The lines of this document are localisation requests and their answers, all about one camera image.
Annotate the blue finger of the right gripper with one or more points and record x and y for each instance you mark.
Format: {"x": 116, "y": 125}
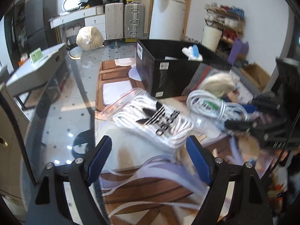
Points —
{"x": 250, "y": 109}
{"x": 249, "y": 127}

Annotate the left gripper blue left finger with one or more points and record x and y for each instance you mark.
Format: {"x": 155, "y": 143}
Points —
{"x": 96, "y": 158}

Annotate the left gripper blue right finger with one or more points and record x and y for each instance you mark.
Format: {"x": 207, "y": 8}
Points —
{"x": 202, "y": 159}

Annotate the bagged striped white socks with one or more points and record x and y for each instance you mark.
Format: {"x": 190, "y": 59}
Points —
{"x": 162, "y": 125}

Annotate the white blue plush bunny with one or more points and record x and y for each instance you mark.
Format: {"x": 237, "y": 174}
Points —
{"x": 192, "y": 53}

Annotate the black cardboard box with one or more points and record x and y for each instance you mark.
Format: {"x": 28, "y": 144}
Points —
{"x": 164, "y": 69}

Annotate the person's right hand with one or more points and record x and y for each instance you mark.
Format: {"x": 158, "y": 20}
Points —
{"x": 285, "y": 159}

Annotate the open cardboard box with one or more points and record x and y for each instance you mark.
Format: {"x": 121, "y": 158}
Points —
{"x": 257, "y": 75}

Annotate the purple bag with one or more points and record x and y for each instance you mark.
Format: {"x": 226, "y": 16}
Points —
{"x": 239, "y": 48}

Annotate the cream trash bin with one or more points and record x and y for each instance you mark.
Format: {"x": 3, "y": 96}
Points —
{"x": 211, "y": 38}

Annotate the wooden shoe rack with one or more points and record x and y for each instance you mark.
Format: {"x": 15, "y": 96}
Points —
{"x": 229, "y": 20}

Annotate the white coffee table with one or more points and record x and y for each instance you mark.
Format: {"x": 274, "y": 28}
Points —
{"x": 32, "y": 75}

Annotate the white cylindrical appliance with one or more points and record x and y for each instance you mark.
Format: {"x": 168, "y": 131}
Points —
{"x": 167, "y": 20}

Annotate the cream bagged yarn bundle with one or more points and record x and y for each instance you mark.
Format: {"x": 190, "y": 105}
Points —
{"x": 89, "y": 38}

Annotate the striped laundry basket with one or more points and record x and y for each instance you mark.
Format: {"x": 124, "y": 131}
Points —
{"x": 71, "y": 34}

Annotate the white drawer desk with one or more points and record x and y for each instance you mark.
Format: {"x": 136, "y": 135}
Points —
{"x": 93, "y": 16}

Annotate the white suitcase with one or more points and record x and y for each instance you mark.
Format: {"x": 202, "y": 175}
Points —
{"x": 114, "y": 19}

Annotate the silver suitcase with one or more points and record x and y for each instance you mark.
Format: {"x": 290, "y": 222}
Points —
{"x": 134, "y": 18}

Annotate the black refrigerator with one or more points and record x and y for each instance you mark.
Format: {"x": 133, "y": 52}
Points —
{"x": 38, "y": 30}

